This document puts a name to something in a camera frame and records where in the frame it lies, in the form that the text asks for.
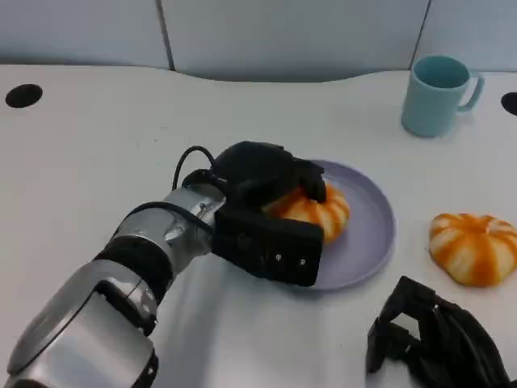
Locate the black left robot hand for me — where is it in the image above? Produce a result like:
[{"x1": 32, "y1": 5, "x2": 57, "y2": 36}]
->
[{"x1": 212, "y1": 141, "x2": 327, "y2": 212}]

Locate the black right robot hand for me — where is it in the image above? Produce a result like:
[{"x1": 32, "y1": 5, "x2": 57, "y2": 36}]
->
[{"x1": 365, "y1": 276, "x2": 513, "y2": 388}]

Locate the orange white toy bread roll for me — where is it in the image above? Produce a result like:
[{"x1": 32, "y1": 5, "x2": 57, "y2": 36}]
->
[
  {"x1": 428, "y1": 213, "x2": 517, "y2": 289},
  {"x1": 263, "y1": 181, "x2": 351, "y2": 246}
]

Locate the lilac plate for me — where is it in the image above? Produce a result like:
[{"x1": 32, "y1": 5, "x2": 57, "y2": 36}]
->
[{"x1": 278, "y1": 160, "x2": 396, "y2": 291}]

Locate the grey partition panel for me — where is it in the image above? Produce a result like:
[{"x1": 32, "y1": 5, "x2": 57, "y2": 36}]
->
[
  {"x1": 158, "y1": 0, "x2": 432, "y2": 83},
  {"x1": 0, "y1": 0, "x2": 175, "y2": 70},
  {"x1": 408, "y1": 0, "x2": 517, "y2": 74}
]

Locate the pale green mug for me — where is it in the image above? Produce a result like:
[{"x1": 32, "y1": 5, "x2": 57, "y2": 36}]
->
[{"x1": 401, "y1": 54, "x2": 485, "y2": 138}]

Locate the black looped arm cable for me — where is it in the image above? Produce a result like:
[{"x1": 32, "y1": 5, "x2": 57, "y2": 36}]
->
[{"x1": 171, "y1": 145, "x2": 222, "y2": 192}]

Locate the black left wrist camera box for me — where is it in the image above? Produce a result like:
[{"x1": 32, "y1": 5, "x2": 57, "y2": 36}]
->
[{"x1": 211, "y1": 201, "x2": 326, "y2": 289}]

